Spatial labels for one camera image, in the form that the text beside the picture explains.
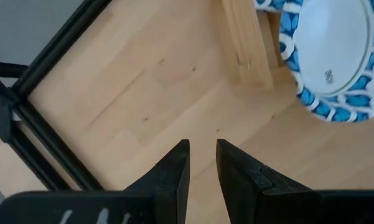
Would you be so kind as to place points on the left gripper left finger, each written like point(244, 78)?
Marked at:
point(165, 193)

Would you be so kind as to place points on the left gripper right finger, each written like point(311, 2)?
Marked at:
point(252, 199)

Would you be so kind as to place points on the blue patterned paper bowl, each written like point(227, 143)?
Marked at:
point(330, 46)

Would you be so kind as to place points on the wooden slatted shelf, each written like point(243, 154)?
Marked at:
point(245, 46)

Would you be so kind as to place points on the black aluminium rig frame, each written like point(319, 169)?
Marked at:
point(49, 146)

